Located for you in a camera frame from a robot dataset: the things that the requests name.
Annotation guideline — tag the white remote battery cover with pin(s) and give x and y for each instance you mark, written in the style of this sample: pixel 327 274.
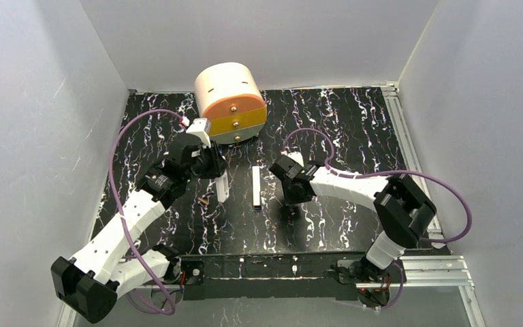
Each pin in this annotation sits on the white remote battery cover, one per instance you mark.
pixel 256 187

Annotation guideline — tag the aluminium frame rail right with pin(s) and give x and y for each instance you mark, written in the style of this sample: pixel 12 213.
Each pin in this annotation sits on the aluminium frame rail right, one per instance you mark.
pixel 395 111

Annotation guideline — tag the round pastel drawer box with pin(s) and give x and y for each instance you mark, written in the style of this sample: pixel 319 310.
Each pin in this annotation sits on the round pastel drawer box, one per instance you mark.
pixel 227 95

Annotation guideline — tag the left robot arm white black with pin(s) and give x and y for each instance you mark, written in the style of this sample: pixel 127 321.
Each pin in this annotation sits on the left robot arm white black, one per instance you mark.
pixel 110 266

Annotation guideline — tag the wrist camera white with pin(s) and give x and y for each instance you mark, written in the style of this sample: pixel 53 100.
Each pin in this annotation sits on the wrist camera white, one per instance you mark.
pixel 297 157
pixel 200 127

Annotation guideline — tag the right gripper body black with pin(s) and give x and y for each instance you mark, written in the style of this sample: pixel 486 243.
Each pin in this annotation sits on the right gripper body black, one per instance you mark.
pixel 291 194

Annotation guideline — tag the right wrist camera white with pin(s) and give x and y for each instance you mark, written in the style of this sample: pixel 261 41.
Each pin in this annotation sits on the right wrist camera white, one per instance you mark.
pixel 297 157

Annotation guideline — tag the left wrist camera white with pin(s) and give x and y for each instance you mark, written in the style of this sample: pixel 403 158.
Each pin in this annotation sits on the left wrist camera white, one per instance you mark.
pixel 200 127

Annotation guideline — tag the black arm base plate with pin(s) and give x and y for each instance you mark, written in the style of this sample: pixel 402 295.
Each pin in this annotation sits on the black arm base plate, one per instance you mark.
pixel 329 288

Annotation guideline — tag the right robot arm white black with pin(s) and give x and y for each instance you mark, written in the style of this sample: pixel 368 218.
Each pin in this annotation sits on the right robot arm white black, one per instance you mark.
pixel 402 207

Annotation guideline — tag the white remote control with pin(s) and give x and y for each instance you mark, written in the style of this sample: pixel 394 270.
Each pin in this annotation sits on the white remote control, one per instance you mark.
pixel 222 187

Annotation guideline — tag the aluminium frame rail front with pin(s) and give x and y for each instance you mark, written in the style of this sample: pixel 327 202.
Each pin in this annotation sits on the aluminium frame rail front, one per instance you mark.
pixel 433 271

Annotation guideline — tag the aluminium frame rail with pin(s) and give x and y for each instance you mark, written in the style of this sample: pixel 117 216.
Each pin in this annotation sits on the aluminium frame rail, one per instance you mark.
pixel 395 111
pixel 433 271

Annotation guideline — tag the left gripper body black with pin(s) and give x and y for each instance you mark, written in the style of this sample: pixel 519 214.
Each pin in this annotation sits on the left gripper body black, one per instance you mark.
pixel 215 166

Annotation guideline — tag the black marble pattern mat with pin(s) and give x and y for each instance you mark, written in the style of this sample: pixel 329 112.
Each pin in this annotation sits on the black marble pattern mat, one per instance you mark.
pixel 354 120

